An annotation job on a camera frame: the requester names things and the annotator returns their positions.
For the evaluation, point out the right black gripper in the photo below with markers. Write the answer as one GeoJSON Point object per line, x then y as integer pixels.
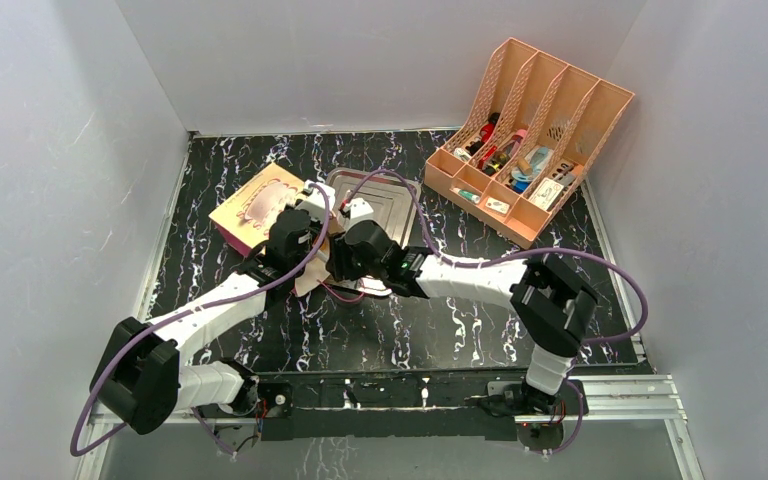
{"type": "Point", "coordinates": [342, 240]}

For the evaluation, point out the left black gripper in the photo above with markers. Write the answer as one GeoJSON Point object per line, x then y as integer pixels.
{"type": "Point", "coordinates": [316, 227]}

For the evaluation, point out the pink paper bag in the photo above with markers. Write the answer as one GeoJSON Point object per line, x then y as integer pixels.
{"type": "Point", "coordinates": [244, 220]}

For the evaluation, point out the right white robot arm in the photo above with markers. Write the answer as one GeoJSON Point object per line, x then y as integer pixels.
{"type": "Point", "coordinates": [552, 302]}

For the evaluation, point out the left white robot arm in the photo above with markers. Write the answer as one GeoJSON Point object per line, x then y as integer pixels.
{"type": "Point", "coordinates": [146, 373]}

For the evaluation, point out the silver metal tray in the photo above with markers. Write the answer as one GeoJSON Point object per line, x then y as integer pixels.
{"type": "Point", "coordinates": [393, 210]}

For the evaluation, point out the small green white tube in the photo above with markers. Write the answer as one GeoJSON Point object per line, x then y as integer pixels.
{"type": "Point", "coordinates": [472, 197]}

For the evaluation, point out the small white packet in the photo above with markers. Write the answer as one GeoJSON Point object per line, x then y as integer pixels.
{"type": "Point", "coordinates": [497, 206]}

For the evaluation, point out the red black bottle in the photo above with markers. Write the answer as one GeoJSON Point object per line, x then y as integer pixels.
{"type": "Point", "coordinates": [479, 139]}

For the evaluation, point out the blue tape roll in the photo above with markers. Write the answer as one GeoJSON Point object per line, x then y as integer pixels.
{"type": "Point", "coordinates": [536, 160]}

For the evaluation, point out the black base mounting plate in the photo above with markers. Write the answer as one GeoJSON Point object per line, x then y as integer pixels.
{"type": "Point", "coordinates": [485, 402]}

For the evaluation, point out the pink capped dark bottle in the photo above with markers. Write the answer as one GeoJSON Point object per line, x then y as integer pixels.
{"type": "Point", "coordinates": [497, 157]}

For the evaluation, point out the white label card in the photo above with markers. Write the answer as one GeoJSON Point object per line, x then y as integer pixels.
{"type": "Point", "coordinates": [546, 194]}

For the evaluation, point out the pink desk file organizer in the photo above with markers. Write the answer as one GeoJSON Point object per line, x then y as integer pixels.
{"type": "Point", "coordinates": [562, 107]}

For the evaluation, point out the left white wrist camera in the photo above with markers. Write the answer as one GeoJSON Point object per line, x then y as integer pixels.
{"type": "Point", "coordinates": [317, 199]}

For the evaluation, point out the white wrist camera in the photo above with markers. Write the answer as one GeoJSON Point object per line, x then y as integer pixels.
{"type": "Point", "coordinates": [355, 210]}
{"type": "Point", "coordinates": [317, 199]}

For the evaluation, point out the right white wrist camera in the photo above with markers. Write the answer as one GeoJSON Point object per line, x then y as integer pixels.
{"type": "Point", "coordinates": [355, 210]}

